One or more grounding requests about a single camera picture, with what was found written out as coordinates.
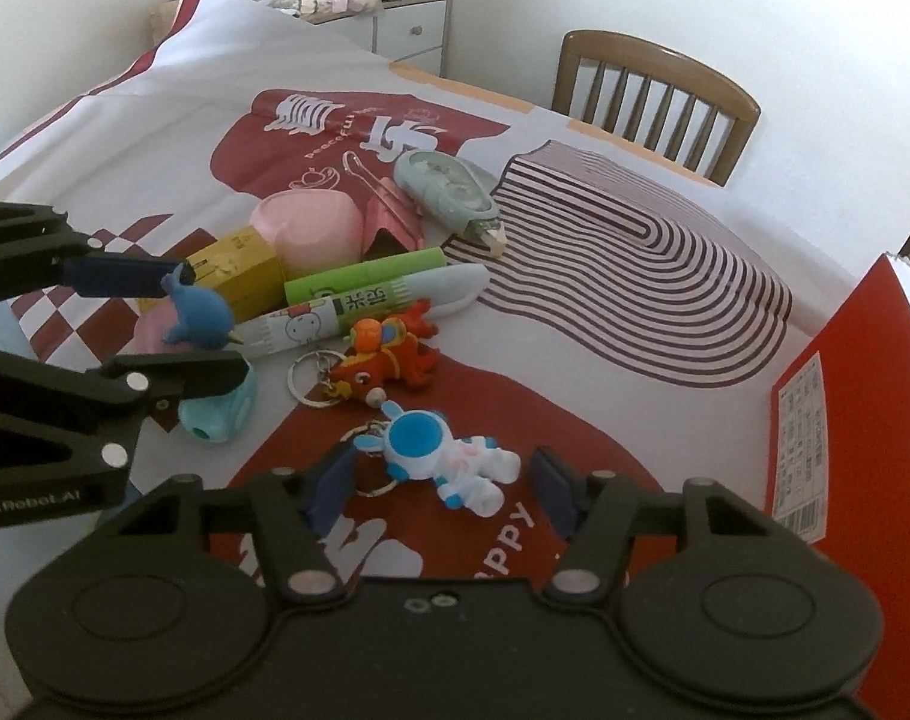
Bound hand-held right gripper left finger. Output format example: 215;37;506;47
117;441;366;602

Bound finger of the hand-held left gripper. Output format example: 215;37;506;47
0;345;250;485
0;201;190;308

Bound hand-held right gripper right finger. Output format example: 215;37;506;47
531;446;782;602

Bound light blue pencil sharpener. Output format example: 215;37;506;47
179;364;259;448

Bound blue whale toy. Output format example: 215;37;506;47
158;264;244;350

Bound white blue astronaut keychain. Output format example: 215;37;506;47
339;399;522;518

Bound small yellow box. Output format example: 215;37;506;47
136;226;287;320

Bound metal key rings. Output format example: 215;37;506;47
286;298;441;410

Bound pink heart-shaped box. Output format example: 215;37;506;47
249;191;370;282

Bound red cardboard box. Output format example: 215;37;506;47
762;253;910;720

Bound printed red white tablecloth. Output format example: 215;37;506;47
0;0;876;593

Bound green glue stick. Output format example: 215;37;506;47
282;247;448;310

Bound pink binder clip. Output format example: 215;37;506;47
342;152;426;260

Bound grey-green correction tape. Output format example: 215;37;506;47
393;150;508;254

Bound white drawer cabinet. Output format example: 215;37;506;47
151;0;456;80

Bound wooden chair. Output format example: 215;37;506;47
551;30;762;188

